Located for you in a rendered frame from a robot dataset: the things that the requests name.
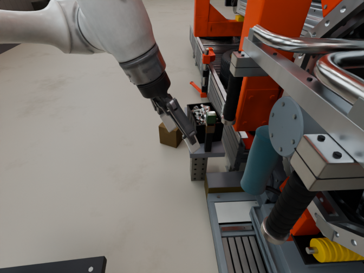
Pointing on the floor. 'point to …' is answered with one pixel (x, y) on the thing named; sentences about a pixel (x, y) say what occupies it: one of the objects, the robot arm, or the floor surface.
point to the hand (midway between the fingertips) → (182, 136)
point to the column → (198, 168)
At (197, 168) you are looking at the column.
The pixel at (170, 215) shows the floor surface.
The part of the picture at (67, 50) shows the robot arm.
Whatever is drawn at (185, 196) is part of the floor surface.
